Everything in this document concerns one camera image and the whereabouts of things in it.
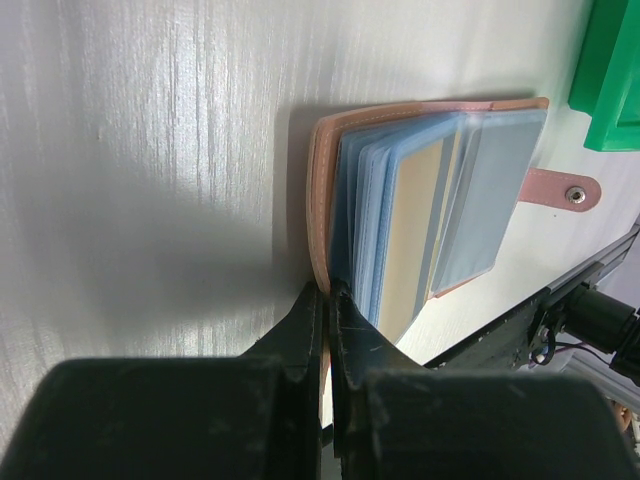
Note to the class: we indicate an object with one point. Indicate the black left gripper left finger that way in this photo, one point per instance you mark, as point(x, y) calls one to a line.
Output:
point(253, 416)

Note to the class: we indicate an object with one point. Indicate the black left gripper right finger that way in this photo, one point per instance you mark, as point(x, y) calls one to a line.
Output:
point(396, 419)

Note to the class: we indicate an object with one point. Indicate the gold credit card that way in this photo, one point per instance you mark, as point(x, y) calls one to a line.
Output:
point(416, 183)

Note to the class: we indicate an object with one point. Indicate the green plastic card bin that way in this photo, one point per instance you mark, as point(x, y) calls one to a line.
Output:
point(606, 80)

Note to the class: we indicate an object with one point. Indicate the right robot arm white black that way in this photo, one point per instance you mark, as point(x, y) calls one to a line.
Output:
point(607, 324)

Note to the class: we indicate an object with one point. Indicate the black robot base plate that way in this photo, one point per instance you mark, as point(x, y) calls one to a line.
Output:
point(523, 335)

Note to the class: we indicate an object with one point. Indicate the aluminium frame rail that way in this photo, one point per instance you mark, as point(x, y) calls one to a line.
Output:
point(597, 267)

